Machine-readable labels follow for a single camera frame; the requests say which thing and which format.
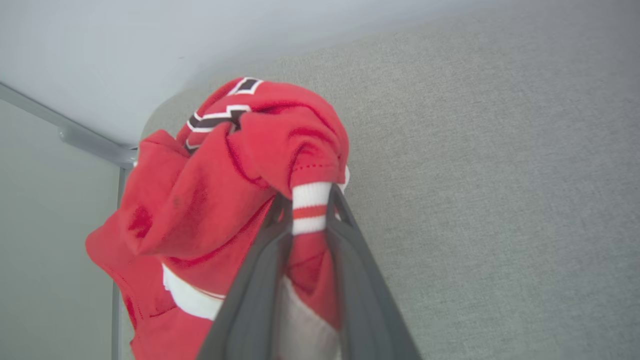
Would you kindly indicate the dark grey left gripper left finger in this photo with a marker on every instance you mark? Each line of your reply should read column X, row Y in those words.
column 255, row 300

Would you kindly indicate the grey fabric sofa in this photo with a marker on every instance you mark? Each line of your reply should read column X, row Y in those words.
column 500, row 200

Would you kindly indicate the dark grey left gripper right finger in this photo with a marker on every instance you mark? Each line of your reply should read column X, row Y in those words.
column 362, row 300

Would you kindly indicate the red basketball jersey white sleeves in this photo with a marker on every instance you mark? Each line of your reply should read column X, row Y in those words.
column 200, row 200

